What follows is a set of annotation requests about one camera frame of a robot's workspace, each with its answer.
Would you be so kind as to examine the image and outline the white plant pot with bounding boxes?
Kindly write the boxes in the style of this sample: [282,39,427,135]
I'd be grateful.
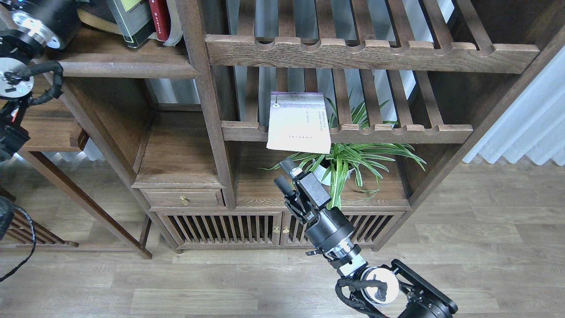
[313,159,354,186]

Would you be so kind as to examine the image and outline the dark wooden bookshelf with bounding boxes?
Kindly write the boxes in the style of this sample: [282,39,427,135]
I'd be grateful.
[40,0,564,251]

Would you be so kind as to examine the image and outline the brass drawer knob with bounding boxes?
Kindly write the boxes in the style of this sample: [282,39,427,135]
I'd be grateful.
[179,196,190,205]

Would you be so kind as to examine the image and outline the wooden side table left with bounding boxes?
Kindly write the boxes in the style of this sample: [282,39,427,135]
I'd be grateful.
[1,77,157,259]

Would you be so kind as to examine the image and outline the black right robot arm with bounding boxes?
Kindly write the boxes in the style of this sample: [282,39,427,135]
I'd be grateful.
[275,158,458,318]

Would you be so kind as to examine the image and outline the pale purple book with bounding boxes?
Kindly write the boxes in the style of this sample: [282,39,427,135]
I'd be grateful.
[266,92,331,154]

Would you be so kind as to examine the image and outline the red book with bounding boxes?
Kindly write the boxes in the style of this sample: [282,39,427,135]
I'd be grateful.
[77,0,172,42]

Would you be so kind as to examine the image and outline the green spider plant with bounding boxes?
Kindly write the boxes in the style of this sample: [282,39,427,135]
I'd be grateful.
[262,91,427,210]

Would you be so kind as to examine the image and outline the white curtain right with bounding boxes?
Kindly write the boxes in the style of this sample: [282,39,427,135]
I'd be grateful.
[463,49,565,166]

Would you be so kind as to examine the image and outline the upright books on shelf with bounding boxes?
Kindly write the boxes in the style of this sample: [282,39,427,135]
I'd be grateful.
[163,0,183,47]

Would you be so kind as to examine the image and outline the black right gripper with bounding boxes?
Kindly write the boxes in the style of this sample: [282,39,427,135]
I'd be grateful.
[274,158,362,265]

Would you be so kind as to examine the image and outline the brass cabinet door knobs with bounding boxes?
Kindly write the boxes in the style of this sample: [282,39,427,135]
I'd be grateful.
[272,226,290,234]

